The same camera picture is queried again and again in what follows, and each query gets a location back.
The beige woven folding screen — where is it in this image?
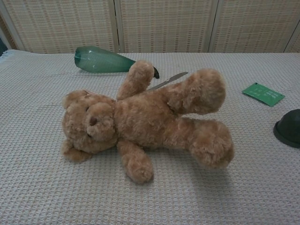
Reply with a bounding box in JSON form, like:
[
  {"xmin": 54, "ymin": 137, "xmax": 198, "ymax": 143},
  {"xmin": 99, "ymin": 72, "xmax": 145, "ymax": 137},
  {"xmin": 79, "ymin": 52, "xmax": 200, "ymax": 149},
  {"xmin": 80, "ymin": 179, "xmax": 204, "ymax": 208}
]
[{"xmin": 0, "ymin": 0, "xmax": 300, "ymax": 55}]

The white waffle weave tablecloth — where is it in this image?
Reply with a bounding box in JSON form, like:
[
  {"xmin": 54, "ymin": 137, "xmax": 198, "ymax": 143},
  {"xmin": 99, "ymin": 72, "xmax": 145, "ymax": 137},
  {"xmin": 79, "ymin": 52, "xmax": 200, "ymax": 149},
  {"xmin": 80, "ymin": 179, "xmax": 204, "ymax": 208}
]
[{"xmin": 0, "ymin": 49, "xmax": 300, "ymax": 225}]

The green foil packet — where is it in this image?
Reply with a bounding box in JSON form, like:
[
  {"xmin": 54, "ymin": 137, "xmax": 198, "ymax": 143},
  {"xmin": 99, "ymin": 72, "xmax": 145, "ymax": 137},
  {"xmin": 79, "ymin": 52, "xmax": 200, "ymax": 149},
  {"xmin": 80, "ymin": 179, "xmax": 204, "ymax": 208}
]
[{"xmin": 241, "ymin": 82, "xmax": 286, "ymax": 107}]

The brown plush teddy bear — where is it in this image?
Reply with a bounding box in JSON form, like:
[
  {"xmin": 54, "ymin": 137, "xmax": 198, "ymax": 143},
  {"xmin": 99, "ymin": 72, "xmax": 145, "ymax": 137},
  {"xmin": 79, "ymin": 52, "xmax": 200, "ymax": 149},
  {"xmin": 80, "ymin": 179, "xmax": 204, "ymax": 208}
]
[{"xmin": 61, "ymin": 60, "xmax": 235, "ymax": 184}]

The silver table knife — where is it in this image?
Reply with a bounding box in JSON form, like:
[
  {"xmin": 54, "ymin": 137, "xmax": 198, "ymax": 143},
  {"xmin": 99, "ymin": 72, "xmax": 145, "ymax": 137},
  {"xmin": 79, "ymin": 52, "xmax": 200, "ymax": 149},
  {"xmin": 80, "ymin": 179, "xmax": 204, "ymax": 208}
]
[{"xmin": 146, "ymin": 71, "xmax": 189, "ymax": 91}]

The green spray bottle black nozzle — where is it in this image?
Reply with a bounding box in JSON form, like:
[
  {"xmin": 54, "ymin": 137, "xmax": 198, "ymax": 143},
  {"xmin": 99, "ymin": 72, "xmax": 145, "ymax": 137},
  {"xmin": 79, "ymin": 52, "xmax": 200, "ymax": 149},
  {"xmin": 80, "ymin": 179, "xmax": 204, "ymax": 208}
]
[{"xmin": 74, "ymin": 46, "xmax": 160, "ymax": 79}]

